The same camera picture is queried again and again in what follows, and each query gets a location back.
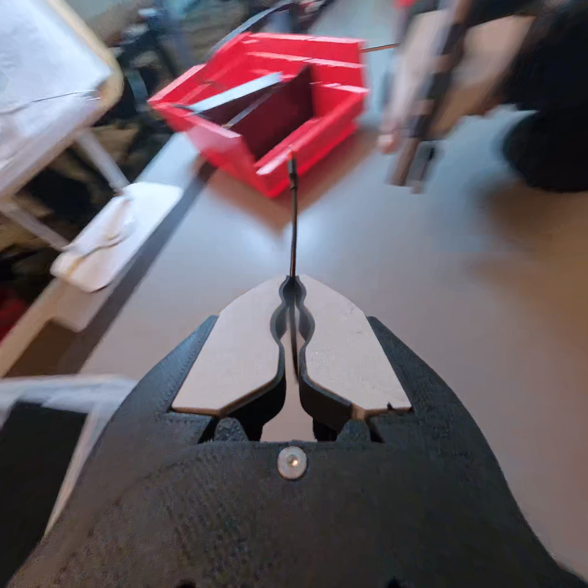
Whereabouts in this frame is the black cable red plug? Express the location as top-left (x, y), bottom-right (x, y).
top-left (287, 146), bottom-right (301, 384)

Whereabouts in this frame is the red plastic bin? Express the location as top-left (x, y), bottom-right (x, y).
top-left (147, 32), bottom-right (370, 199)

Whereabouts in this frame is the red plastic object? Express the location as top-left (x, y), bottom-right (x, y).
top-left (0, 285), bottom-right (29, 341)

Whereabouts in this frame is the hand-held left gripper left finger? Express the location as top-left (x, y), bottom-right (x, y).
top-left (171, 276), bottom-right (289, 417)

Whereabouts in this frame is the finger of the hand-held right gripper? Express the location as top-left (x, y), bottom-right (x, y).
top-left (432, 14), bottom-right (536, 138)
top-left (379, 9), bottom-right (453, 154)

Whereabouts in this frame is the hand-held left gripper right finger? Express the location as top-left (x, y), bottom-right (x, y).
top-left (296, 275), bottom-right (413, 420)

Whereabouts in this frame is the clear plastic box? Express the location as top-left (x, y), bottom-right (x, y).
top-left (0, 374), bottom-right (136, 536)

